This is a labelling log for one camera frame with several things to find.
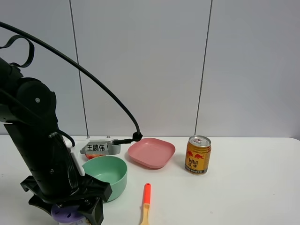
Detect pink square plate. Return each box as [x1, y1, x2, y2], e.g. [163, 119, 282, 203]
[127, 138, 175, 169]

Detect white labelled wrist camera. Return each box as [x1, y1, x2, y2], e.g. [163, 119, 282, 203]
[66, 138, 121, 176]

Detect green plastic bowl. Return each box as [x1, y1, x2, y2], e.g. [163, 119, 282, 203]
[83, 155, 128, 202]

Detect purple lid air freshener jar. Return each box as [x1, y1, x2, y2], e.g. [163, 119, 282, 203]
[51, 205, 89, 225]

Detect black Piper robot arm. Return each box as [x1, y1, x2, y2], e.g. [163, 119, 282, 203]
[0, 60, 112, 225]

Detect black camera cable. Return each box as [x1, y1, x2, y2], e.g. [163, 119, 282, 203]
[0, 22, 143, 147]

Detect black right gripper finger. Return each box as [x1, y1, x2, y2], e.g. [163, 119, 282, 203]
[77, 197, 104, 225]

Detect red yellow toy ball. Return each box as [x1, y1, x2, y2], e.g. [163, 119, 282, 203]
[85, 154, 103, 160]

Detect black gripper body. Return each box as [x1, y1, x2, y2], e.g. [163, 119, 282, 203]
[4, 124, 112, 207]

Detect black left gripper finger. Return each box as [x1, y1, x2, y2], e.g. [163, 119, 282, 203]
[29, 194, 55, 213]

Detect orange handled wooden spatula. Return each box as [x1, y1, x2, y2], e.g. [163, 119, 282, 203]
[140, 183, 151, 225]

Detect gold Red Bull can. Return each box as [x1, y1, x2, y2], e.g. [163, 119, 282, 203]
[185, 135, 211, 175]

